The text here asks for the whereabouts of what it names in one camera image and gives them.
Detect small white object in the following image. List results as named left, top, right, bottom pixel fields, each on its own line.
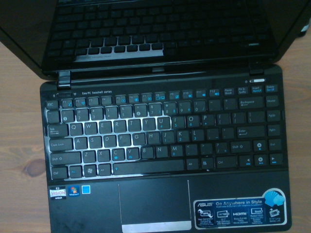
left=298, top=22, right=311, bottom=37

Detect black Asus netbook laptop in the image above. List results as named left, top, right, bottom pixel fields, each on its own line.
left=0, top=0, right=311, bottom=233

